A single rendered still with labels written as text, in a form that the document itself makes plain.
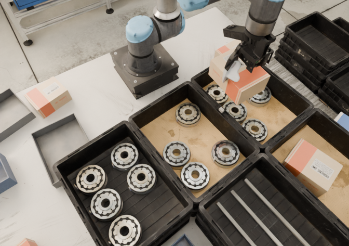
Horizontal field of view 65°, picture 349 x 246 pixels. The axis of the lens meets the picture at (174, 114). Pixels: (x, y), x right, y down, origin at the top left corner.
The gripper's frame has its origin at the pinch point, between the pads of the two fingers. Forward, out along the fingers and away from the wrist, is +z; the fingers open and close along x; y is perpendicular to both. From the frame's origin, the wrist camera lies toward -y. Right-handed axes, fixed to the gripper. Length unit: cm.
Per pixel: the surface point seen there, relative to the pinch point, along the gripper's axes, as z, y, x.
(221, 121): 20.1, 4.6, -6.9
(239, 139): 19.9, 13.9, -6.1
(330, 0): 110, -84, 222
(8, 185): 38, -25, -88
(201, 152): 26.6, 8.6, -18.4
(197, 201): 16.5, 24.5, -32.5
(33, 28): 97, -191, -51
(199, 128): 26.7, -0.4, -12.9
